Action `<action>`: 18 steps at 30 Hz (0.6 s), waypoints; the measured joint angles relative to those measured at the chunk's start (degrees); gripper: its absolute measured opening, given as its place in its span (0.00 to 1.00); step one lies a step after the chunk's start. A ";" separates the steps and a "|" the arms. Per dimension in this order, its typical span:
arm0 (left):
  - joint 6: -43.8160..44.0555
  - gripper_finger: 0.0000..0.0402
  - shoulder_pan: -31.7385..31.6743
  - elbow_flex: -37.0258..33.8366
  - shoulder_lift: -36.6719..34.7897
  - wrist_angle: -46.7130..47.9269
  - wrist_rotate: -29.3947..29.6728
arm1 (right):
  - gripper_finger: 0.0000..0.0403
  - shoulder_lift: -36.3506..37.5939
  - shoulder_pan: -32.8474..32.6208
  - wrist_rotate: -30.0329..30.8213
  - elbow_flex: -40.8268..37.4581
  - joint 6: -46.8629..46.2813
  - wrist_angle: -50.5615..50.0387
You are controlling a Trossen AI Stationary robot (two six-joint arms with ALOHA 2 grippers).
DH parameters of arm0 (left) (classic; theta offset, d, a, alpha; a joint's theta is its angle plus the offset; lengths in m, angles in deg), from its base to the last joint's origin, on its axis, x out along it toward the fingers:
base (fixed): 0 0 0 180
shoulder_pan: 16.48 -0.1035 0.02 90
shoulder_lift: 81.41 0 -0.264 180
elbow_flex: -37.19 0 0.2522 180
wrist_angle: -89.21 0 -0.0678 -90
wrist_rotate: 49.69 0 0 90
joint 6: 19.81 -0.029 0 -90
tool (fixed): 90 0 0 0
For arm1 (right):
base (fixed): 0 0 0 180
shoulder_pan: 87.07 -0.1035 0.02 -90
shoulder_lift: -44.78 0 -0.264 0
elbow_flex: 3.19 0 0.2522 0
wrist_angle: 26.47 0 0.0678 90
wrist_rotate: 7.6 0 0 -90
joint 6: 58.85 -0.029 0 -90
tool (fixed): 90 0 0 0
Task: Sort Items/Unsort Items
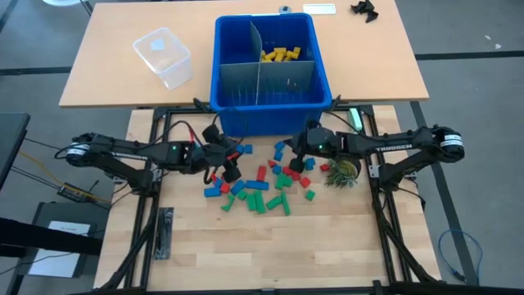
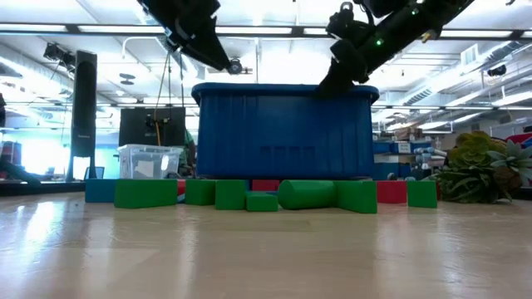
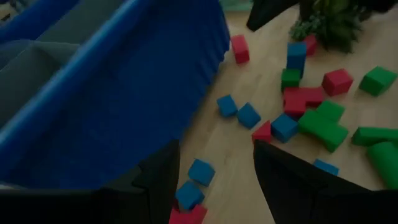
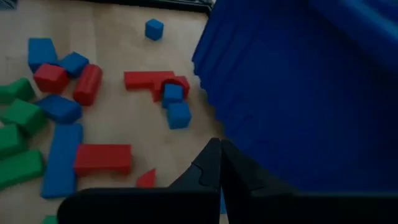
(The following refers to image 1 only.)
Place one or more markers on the green cylinder block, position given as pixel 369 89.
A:
pixel 273 202

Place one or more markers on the large blue plastic bin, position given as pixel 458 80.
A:
pixel 270 121

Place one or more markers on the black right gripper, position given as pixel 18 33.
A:
pixel 310 143

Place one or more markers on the green arch block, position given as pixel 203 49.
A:
pixel 228 203

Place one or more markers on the short grey slotted divider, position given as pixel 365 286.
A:
pixel 286 78

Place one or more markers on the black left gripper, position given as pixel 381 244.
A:
pixel 210 155

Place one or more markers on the black beam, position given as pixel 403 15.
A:
pixel 41 239

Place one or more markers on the potted succulent plant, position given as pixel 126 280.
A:
pixel 341 174

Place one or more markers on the white rectangular pad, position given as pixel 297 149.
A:
pixel 319 9

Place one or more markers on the black side table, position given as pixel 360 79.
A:
pixel 10 143

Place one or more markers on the black hex key holder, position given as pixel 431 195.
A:
pixel 163 233

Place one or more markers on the yellow block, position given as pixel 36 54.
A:
pixel 279 57
pixel 266 56
pixel 297 51
pixel 290 55
pixel 272 57
pixel 280 50

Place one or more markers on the white metal bracket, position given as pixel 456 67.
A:
pixel 373 171

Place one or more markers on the white round object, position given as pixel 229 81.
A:
pixel 61 2

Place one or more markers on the plain white paper sheet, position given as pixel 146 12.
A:
pixel 57 264

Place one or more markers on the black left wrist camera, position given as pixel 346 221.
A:
pixel 211 134

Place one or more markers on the black flat case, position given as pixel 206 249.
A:
pixel 45 210

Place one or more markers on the grey round desk grommet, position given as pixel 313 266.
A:
pixel 284 8

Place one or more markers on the black plastic gripper part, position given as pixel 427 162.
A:
pixel 366 10

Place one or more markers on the black circuit board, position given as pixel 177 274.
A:
pixel 71 191

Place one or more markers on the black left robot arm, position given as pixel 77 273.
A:
pixel 123 153

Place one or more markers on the long grey slotted divider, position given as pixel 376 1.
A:
pixel 256 49

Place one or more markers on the small mint green box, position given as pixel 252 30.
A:
pixel 355 119

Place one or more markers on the clear plastic block container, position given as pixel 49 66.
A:
pixel 163 57

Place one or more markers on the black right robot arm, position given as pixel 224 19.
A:
pixel 389 143

